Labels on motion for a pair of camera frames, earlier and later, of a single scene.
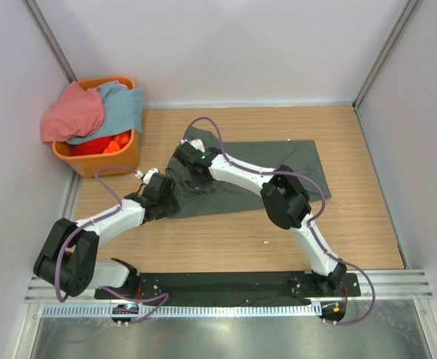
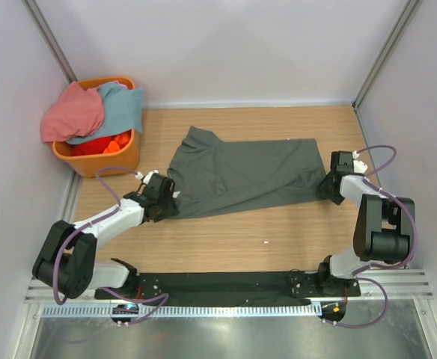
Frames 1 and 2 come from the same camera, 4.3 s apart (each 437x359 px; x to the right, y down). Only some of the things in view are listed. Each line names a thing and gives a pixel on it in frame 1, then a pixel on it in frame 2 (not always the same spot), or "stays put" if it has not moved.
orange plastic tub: x=128 y=157 stays put
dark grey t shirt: x=221 y=194 stays put
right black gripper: x=206 y=181 → x=323 y=188
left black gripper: x=172 y=207 stays put
